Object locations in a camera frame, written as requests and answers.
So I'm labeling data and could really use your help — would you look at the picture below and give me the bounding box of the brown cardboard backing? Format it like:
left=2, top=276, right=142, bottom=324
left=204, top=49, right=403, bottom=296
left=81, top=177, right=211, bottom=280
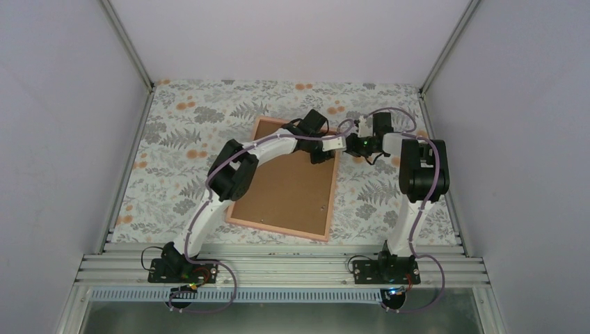
left=229, top=120, right=340, bottom=238

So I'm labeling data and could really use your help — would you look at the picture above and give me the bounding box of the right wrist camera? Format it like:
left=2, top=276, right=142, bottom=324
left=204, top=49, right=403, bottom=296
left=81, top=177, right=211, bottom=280
left=355, top=116, right=373, bottom=138

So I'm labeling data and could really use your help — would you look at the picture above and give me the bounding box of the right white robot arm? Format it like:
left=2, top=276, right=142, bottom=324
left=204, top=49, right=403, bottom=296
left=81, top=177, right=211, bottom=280
left=345, top=107, right=450, bottom=283

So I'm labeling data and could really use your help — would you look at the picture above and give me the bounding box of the pink photo frame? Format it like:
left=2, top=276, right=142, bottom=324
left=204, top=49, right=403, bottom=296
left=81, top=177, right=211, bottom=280
left=225, top=115, right=344, bottom=244

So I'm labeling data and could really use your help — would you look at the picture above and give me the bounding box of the aluminium corner post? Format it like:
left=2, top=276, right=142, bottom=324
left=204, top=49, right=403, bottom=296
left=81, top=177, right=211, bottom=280
left=98, top=0, right=154, bottom=92
left=420, top=0, right=482, bottom=99

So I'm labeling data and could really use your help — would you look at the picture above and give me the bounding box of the left aluminium corner post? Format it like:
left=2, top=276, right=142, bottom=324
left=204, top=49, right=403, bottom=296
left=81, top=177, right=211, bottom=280
left=98, top=0, right=154, bottom=92

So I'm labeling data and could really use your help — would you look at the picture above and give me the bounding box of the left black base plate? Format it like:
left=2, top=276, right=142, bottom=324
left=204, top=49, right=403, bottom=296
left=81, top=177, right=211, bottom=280
left=147, top=259, right=218, bottom=285

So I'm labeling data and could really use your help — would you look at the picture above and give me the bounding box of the right aluminium corner post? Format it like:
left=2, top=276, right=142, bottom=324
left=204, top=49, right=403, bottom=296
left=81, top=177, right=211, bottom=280
left=420, top=0, right=482, bottom=99

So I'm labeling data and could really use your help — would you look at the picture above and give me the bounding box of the grey slotted cable duct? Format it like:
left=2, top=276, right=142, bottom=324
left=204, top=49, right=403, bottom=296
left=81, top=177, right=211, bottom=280
left=88, top=287, right=381, bottom=304

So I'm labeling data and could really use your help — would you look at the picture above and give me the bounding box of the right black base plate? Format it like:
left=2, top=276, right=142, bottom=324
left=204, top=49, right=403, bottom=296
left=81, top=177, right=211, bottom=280
left=352, top=259, right=422, bottom=285

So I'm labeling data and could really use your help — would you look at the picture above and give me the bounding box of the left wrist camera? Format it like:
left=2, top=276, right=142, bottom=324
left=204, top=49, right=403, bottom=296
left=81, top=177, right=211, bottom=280
left=322, top=136, right=346, bottom=152

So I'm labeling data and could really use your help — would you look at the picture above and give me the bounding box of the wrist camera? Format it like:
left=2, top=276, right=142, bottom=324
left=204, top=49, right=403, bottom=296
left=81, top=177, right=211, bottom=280
left=355, top=116, right=373, bottom=138
left=322, top=136, right=346, bottom=152

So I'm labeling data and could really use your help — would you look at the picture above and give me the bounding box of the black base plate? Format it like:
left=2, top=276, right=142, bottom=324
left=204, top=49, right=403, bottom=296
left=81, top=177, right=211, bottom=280
left=147, top=259, right=218, bottom=285
left=352, top=259, right=422, bottom=285

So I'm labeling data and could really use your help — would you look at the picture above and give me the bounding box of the aluminium rail base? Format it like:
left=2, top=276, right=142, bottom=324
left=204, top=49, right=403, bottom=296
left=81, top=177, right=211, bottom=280
left=58, top=243, right=505, bottom=333

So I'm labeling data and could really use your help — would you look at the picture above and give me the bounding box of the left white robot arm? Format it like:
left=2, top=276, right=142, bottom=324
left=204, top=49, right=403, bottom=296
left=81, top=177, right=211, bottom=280
left=148, top=109, right=345, bottom=282

